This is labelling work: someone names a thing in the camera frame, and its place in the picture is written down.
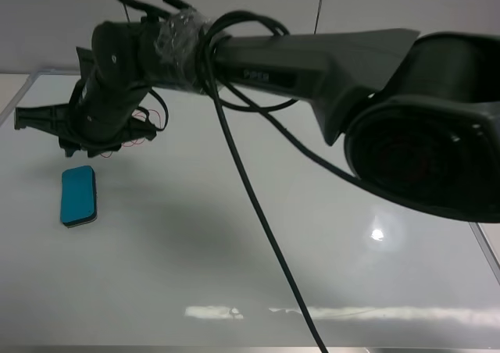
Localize red marker scribble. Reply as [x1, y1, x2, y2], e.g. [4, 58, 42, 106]
[99, 109, 163, 160]

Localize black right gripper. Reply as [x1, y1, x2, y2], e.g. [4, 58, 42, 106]
[14, 48, 157, 158]

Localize teal whiteboard eraser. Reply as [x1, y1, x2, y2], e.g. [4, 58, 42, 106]
[59, 166, 97, 228]

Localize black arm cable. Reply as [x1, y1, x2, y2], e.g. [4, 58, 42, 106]
[108, 0, 364, 353]

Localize white aluminium-framed whiteboard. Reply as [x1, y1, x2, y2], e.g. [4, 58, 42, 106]
[1, 75, 499, 350]

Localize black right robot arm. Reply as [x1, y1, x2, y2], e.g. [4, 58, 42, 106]
[14, 12, 499, 223]

